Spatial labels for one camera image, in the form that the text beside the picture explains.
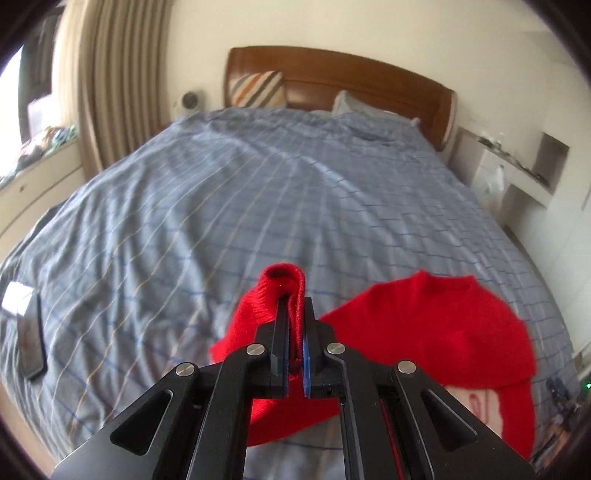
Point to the wooden bed headboard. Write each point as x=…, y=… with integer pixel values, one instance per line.
x=351, y=78

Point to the white card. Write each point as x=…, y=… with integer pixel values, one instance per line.
x=16, y=297

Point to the striped cushion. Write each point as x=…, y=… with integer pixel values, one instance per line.
x=258, y=88

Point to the red knitted sweater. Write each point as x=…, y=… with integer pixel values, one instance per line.
x=429, y=332

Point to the cream drawer cabinet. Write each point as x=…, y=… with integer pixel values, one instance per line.
x=41, y=184

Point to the small white round fan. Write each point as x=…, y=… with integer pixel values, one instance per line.
x=189, y=100

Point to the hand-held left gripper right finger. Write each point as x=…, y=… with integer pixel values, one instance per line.
x=316, y=355

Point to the dark framed window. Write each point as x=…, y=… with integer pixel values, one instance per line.
x=37, y=69

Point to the pile of small clutter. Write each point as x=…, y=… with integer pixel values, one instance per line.
x=46, y=141

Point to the white wardrobe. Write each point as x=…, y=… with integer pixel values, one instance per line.
x=568, y=207

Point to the white plastic bag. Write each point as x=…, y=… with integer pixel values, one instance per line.
x=493, y=187

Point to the smartphone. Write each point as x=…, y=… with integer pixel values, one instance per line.
x=31, y=337

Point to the blue checked duvet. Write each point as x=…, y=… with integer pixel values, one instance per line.
x=207, y=207

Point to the light blue pillow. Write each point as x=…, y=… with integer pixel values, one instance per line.
x=355, y=107

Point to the beige sheer curtain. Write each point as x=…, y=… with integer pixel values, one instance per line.
x=67, y=69

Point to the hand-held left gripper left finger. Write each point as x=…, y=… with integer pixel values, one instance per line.
x=272, y=350

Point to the brown pleated curtain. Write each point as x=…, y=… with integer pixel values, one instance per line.
x=120, y=83

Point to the white built-in desk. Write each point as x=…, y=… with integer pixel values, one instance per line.
x=521, y=182

